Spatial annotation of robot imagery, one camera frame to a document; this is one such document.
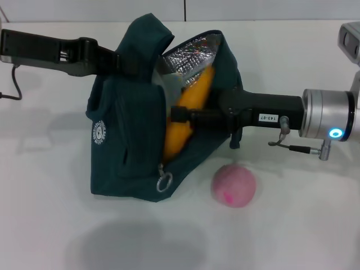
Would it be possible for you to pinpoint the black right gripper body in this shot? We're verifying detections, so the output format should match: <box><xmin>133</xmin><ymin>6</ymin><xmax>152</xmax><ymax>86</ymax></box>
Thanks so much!
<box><xmin>216</xmin><ymin>89</ymin><xmax>304</xmax><ymax>131</ymax></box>

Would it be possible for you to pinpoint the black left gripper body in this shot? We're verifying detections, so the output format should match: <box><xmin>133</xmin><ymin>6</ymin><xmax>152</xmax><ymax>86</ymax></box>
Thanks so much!
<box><xmin>1</xmin><ymin>29</ymin><xmax>98</xmax><ymax>77</ymax></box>

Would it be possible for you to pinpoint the yellow banana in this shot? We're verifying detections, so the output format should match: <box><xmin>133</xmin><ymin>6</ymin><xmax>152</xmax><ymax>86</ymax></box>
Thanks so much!
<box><xmin>163</xmin><ymin>66</ymin><xmax>216</xmax><ymax>163</ymax></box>

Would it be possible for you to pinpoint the clear food container blue seal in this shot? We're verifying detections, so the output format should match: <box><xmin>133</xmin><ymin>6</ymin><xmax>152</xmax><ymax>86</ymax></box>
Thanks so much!
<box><xmin>154</xmin><ymin>66</ymin><xmax>185</xmax><ymax>113</ymax></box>

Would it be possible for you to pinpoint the dark teal insulated lunch bag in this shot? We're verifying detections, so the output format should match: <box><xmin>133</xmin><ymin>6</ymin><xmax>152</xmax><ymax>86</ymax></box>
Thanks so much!
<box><xmin>85</xmin><ymin>12</ymin><xmax>244</xmax><ymax>203</ymax></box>

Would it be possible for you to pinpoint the pink peach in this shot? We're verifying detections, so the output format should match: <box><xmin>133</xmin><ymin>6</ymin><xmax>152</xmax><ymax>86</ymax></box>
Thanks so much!
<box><xmin>211</xmin><ymin>164</ymin><xmax>257</xmax><ymax>208</ymax></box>

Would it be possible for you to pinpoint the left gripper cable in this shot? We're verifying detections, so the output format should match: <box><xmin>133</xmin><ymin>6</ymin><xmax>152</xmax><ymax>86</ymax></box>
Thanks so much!
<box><xmin>0</xmin><ymin>64</ymin><xmax>23</xmax><ymax>101</ymax></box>

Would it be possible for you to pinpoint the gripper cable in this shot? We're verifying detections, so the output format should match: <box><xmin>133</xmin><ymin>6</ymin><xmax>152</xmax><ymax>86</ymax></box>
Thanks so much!
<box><xmin>268</xmin><ymin>115</ymin><xmax>331</xmax><ymax>161</ymax></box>
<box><xmin>0</xmin><ymin>64</ymin><xmax>23</xmax><ymax>101</ymax></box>

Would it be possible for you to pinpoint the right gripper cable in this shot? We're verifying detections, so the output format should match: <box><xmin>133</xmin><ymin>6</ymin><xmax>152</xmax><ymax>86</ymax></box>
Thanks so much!
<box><xmin>268</xmin><ymin>115</ymin><xmax>331</xmax><ymax>161</ymax></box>

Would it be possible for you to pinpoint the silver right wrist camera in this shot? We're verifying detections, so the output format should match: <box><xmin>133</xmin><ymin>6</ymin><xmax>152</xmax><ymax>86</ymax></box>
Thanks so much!
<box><xmin>337</xmin><ymin>21</ymin><xmax>360</xmax><ymax>93</ymax></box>

